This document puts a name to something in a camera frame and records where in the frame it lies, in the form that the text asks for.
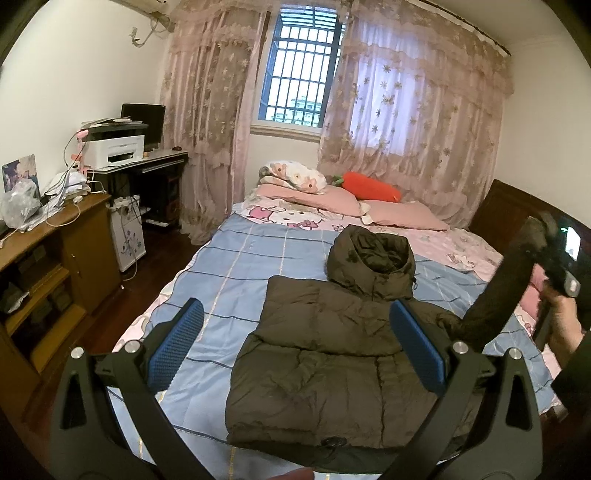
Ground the person's right hand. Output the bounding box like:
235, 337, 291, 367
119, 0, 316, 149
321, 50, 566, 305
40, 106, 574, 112
542, 279, 585, 357

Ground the pink pillow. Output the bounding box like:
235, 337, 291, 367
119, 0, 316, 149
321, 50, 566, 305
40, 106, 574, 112
255, 184, 361, 217
360, 200, 451, 232

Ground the pink floral lace curtain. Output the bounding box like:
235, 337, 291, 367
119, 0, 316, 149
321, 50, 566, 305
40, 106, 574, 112
159, 0, 273, 245
318, 0, 515, 232

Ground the orange carrot plush toy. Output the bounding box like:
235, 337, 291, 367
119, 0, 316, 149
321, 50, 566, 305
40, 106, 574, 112
329, 172, 402, 204

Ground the pink desk lamp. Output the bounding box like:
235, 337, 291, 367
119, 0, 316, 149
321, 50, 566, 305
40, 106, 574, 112
69, 129, 90, 174

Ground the pink cartoon print sheet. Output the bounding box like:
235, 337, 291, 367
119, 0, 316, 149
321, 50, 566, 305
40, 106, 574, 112
113, 196, 561, 407

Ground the folded pink quilt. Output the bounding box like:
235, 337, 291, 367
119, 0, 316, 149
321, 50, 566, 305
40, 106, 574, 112
517, 268, 555, 326

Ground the floral print pillow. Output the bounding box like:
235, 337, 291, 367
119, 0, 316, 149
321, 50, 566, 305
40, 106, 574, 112
259, 160, 328, 195

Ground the clear plastic bag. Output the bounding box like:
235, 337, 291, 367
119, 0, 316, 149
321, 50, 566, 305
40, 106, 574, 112
0, 179, 42, 228

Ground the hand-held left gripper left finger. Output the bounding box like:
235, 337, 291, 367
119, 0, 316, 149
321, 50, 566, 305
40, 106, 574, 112
48, 298, 213, 480

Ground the person's right forearm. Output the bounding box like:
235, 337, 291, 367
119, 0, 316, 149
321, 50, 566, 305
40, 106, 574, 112
551, 330, 591, 416

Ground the blue checked bedsheet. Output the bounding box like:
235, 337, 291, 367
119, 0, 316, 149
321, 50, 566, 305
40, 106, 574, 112
108, 215, 555, 467

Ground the barred window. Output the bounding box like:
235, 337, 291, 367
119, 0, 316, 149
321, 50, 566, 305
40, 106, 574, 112
252, 4, 347, 136

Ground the framed picture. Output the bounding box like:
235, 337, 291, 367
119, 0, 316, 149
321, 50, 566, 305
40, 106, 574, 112
2, 154, 40, 195

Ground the white printer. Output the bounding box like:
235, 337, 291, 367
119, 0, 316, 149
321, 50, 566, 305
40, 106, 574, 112
84, 124, 149, 169

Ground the pile of white papers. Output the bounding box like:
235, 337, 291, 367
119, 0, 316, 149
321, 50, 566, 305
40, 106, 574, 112
44, 171, 90, 205

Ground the black computer desk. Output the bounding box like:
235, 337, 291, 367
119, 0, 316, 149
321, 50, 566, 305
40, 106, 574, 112
88, 148, 190, 227

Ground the black computer monitor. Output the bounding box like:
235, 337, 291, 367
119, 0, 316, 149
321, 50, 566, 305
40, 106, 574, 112
121, 103, 166, 151

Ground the small white floral cabinet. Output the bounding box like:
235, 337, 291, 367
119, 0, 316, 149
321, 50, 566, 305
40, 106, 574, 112
110, 196, 147, 273

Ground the wooden cabinet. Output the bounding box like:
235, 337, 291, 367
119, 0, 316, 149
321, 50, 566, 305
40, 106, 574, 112
0, 193, 122, 384

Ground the wooden bed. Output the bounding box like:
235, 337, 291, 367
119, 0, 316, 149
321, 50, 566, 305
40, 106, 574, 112
106, 179, 561, 480

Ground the dark olive hooded puffer jacket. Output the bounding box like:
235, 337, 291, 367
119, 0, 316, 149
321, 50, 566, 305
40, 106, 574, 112
225, 215, 559, 476

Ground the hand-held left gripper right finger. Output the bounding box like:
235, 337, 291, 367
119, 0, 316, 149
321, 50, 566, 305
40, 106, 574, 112
379, 298, 543, 480

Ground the white air conditioner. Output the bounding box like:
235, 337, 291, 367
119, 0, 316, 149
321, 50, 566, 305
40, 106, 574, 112
124, 0, 169, 14

